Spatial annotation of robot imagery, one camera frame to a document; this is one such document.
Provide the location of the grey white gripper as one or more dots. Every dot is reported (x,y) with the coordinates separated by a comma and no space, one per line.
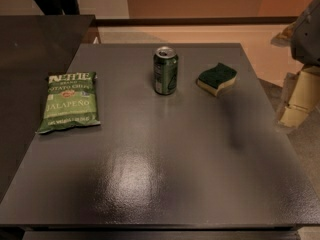
(306,37)

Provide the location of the green and yellow sponge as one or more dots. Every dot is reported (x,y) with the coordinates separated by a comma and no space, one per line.
(216,79)

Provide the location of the green jalapeno chip bag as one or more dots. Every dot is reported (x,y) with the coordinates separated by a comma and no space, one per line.
(71,102)

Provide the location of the green soda can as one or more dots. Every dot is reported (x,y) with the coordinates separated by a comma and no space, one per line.
(165,62)

